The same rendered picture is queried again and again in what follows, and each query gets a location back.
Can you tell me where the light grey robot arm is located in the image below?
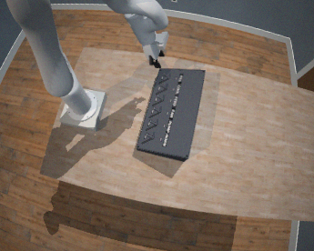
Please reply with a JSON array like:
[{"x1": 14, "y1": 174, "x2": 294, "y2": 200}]
[{"x1": 6, "y1": 0, "x2": 169, "y2": 121}]

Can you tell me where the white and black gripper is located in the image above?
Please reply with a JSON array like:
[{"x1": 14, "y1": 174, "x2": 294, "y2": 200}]
[{"x1": 142, "y1": 41, "x2": 165, "y2": 68}]

